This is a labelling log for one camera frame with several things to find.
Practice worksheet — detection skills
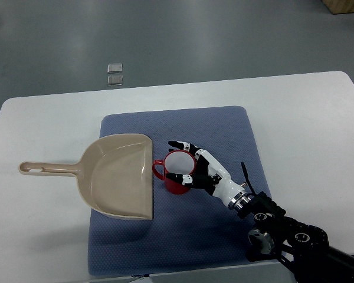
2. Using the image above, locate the wooden box corner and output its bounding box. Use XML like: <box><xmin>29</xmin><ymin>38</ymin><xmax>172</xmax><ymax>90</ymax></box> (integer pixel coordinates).
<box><xmin>322</xmin><ymin>0</ymin><xmax>354</xmax><ymax>15</ymax></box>

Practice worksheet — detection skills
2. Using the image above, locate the blue gray fabric mat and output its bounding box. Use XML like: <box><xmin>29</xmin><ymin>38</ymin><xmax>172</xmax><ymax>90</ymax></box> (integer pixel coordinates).
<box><xmin>88</xmin><ymin>106</ymin><xmax>269</xmax><ymax>277</ymax></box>

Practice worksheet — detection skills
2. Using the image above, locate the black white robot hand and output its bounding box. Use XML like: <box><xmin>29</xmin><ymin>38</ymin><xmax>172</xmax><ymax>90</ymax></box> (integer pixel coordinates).
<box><xmin>167</xmin><ymin>141</ymin><xmax>250</xmax><ymax>209</ymax></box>

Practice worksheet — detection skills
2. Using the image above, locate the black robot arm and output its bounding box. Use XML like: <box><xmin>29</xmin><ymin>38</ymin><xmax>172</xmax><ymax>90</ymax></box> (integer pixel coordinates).
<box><xmin>232</xmin><ymin>190</ymin><xmax>354</xmax><ymax>282</ymax></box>

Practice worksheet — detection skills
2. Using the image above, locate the lower metal floor plate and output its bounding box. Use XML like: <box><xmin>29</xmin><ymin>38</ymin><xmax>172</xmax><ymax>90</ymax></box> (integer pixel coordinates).
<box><xmin>107</xmin><ymin>75</ymin><xmax>123</xmax><ymax>87</ymax></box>

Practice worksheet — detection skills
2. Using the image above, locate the beige plastic dustpan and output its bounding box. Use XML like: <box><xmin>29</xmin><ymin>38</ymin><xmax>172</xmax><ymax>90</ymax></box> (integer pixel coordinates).
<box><xmin>18</xmin><ymin>134</ymin><xmax>153</xmax><ymax>220</ymax></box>

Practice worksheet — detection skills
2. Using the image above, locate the upper metal floor plate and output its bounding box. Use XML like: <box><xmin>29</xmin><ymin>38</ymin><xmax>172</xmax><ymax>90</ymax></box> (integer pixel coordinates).
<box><xmin>107</xmin><ymin>63</ymin><xmax>123</xmax><ymax>74</ymax></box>

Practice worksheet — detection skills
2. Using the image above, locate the metal floor plate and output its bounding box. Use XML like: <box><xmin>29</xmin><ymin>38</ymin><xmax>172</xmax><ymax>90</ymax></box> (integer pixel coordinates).
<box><xmin>107</xmin><ymin>63</ymin><xmax>123</xmax><ymax>74</ymax></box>
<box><xmin>107</xmin><ymin>75</ymin><xmax>123</xmax><ymax>87</ymax></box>

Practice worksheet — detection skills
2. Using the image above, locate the red cup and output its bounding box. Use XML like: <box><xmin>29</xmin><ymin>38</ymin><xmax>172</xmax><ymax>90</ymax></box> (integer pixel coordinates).
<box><xmin>152</xmin><ymin>150</ymin><xmax>196</xmax><ymax>195</ymax></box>

